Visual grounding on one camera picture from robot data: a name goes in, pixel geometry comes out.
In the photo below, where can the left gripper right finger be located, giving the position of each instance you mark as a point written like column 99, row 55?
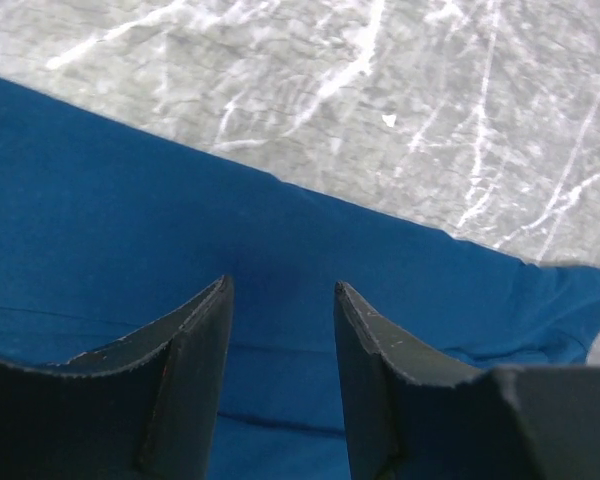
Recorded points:
column 412, row 412

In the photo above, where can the blue t-shirt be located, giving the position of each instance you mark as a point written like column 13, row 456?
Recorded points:
column 105, row 229

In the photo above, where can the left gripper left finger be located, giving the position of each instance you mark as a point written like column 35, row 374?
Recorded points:
column 141, row 407

